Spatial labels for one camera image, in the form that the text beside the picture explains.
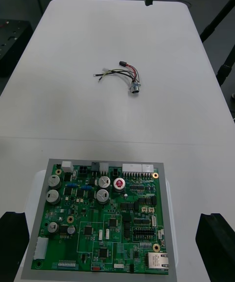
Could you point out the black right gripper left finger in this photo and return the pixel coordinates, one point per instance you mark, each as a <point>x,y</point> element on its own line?
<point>12,242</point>

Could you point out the black perforated case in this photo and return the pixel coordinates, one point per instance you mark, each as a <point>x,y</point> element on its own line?
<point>12,46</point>

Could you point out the black tripod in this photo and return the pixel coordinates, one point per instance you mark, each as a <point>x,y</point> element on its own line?
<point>226,66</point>

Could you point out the green circuit board, grey frame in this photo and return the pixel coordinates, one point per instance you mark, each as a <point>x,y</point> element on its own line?
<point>110,225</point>

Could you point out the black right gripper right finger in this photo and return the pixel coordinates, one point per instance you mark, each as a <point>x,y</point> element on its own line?
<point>218,250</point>

